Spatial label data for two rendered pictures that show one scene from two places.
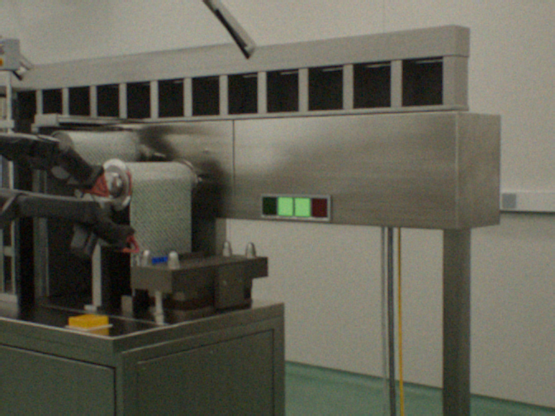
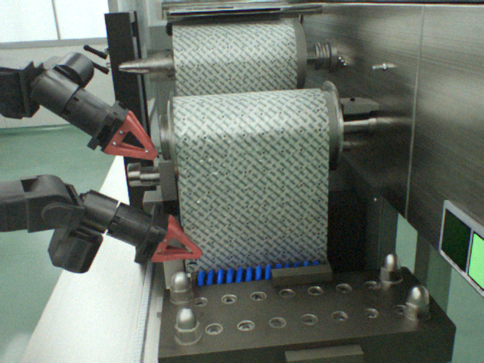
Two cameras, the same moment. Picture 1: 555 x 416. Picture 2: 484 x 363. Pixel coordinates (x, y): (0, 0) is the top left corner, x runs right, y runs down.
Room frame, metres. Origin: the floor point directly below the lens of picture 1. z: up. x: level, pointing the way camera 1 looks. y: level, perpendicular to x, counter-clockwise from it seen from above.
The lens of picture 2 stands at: (2.08, -0.16, 1.45)
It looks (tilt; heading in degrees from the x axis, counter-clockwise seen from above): 21 degrees down; 46
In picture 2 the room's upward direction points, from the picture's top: 3 degrees counter-clockwise
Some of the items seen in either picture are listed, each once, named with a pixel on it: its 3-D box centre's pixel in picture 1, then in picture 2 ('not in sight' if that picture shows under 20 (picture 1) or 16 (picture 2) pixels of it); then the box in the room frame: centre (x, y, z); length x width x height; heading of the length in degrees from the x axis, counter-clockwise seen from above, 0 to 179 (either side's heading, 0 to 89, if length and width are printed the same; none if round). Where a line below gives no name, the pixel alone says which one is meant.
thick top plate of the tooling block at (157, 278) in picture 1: (202, 271); (297, 323); (2.55, 0.22, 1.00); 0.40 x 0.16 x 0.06; 141
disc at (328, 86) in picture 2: (179, 182); (328, 126); (2.73, 0.31, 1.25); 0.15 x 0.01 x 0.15; 51
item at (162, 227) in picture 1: (162, 233); (256, 225); (2.59, 0.34, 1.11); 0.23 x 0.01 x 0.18; 141
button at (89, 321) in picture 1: (88, 321); not in sight; (2.25, 0.49, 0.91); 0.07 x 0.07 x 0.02; 51
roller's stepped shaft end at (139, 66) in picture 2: not in sight; (134, 66); (2.63, 0.71, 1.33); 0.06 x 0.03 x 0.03; 141
